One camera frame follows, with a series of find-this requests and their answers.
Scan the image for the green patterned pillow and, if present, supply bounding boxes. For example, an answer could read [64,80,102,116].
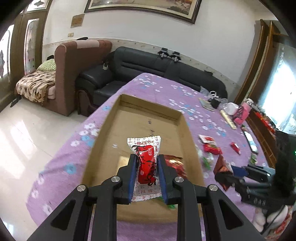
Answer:
[37,58,57,72]

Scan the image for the framed wall painting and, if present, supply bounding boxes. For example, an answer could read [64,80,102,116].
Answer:
[84,0,203,24]

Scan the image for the clear green edged snack packet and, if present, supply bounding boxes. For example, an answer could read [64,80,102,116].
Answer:
[196,145,214,173]

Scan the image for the brown patterned blanket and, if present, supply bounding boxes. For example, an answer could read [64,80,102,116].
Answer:
[15,70,57,102]

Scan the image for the black smartphone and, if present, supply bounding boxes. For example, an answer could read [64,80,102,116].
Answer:
[243,131,259,154]

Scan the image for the white round container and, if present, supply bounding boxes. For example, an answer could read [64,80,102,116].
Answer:
[224,102,239,115]

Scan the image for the cream tube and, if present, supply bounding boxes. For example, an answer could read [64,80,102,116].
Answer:
[220,109,237,130]

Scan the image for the bottle in pink knitted sleeve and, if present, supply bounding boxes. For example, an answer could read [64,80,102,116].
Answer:
[233,103,251,126]

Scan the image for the wooden wall plaque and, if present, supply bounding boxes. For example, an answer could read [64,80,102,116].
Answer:
[70,14,84,28]

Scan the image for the grey booklet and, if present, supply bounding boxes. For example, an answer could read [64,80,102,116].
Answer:
[198,97,215,112]

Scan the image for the brown armchair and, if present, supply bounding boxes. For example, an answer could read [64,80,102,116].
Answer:
[15,40,112,116]

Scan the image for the wooden glass doors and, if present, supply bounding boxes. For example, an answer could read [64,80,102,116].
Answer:
[0,0,53,112]

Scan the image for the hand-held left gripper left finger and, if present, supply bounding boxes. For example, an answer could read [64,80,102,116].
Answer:
[26,154,139,241]

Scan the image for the shallow cardboard box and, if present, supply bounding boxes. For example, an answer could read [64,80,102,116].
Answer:
[82,93,205,224]

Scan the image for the white red snack packet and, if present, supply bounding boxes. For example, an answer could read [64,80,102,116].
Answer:
[127,136,162,202]
[199,134,215,143]

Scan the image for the person's right hand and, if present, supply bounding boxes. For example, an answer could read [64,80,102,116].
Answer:
[253,205,290,232]

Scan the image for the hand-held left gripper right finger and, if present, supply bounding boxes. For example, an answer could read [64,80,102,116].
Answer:
[157,155,266,241]

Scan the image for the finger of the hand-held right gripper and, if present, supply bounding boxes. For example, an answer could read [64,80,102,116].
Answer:
[231,165,275,183]
[215,173,271,197]

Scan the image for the bright window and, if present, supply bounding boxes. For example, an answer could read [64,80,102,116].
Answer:
[233,20,296,135]

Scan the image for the dark red gold snack packet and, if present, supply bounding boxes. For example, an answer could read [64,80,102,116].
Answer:
[213,155,234,191]
[163,155,188,180]

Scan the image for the black leather sofa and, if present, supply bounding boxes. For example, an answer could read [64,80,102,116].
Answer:
[76,46,228,117]

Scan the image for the slim dark red snack packet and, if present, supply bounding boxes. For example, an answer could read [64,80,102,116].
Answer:
[230,142,242,155]

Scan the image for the wooden sideboard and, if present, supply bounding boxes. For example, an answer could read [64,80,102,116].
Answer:
[240,97,296,167]

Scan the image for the purple floral tablecloth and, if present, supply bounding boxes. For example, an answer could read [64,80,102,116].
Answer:
[25,72,278,241]

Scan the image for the red gold label snack packet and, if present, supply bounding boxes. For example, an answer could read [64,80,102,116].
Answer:
[203,143,223,155]

